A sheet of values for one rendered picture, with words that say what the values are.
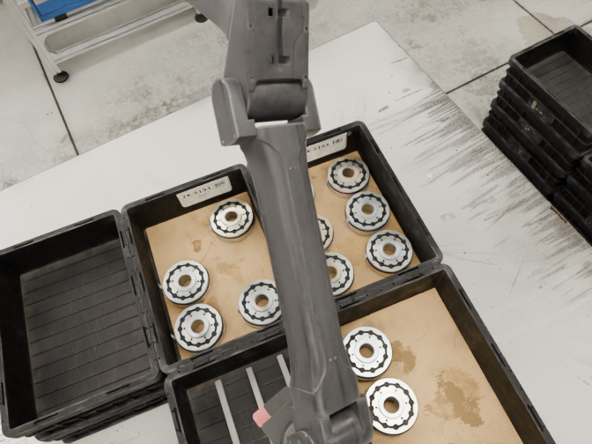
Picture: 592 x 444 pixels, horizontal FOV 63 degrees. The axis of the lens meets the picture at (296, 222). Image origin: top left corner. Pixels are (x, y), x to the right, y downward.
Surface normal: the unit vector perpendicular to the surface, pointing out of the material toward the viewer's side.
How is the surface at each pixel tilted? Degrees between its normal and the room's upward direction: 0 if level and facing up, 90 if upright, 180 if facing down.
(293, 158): 43
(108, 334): 0
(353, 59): 0
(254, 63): 59
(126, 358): 0
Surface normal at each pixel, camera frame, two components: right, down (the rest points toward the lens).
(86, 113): -0.07, -0.46
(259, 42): 0.59, 0.26
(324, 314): 0.56, -0.08
